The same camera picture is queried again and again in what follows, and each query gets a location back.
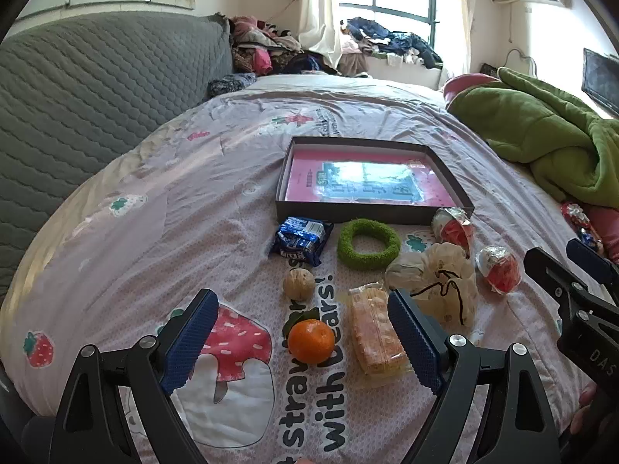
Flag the white curtain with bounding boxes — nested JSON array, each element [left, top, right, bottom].
[[435, 0, 472, 75], [297, 0, 342, 68]]

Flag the walnut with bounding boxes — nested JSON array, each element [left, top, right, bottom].
[[283, 268, 316, 300]]

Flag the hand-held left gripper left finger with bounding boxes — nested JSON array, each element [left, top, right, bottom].
[[48, 289, 221, 464]]

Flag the pink picture book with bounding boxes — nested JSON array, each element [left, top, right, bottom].
[[285, 149, 458, 208]]

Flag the pile of blue clothes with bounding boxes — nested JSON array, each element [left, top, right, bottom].
[[341, 17, 443, 71]]

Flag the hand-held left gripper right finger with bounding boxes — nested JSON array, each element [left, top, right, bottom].
[[388, 289, 562, 464]]

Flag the green fleece blanket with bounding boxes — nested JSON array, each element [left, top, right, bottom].
[[447, 68, 619, 204]]

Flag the pile of mixed clothes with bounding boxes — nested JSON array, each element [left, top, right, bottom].
[[229, 15, 339, 77]]

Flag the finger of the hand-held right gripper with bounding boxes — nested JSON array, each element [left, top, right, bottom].
[[566, 239, 619, 292], [523, 247, 592, 311]]

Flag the pink printed bed sheet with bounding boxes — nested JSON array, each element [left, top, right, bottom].
[[0, 75, 619, 464]]

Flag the green fuzzy ring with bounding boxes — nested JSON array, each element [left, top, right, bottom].
[[337, 218, 402, 269]]

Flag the person's right hand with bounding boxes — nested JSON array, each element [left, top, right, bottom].
[[569, 382, 600, 440]]

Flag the beige cloth bundle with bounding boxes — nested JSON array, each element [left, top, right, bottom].
[[339, 53, 371, 77]]

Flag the shallow cardboard box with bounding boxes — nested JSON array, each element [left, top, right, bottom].
[[275, 136, 475, 225]]

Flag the cream drawstring pouch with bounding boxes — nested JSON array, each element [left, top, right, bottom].
[[384, 242, 479, 327]]

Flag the clear red snack cup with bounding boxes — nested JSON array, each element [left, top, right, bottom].
[[432, 207, 474, 257], [475, 246, 522, 295]]

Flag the grey quilted headboard cover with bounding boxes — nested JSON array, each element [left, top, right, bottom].
[[0, 12, 233, 295]]

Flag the shiny red snack packets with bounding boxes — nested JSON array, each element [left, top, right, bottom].
[[561, 202, 605, 254]]

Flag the tangerine with leaves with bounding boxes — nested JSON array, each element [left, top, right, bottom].
[[282, 313, 336, 364]]

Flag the cracker packet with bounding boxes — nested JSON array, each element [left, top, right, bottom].
[[347, 284, 412, 378]]

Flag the pink pillow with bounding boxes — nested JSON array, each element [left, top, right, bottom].
[[444, 73, 504, 112]]

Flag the dark patterned cloth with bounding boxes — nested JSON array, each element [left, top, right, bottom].
[[208, 73, 257, 100]]

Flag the blue cookie packet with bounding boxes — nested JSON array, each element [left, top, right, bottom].
[[269, 216, 334, 268]]

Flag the black television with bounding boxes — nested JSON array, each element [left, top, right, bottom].
[[581, 48, 619, 119]]

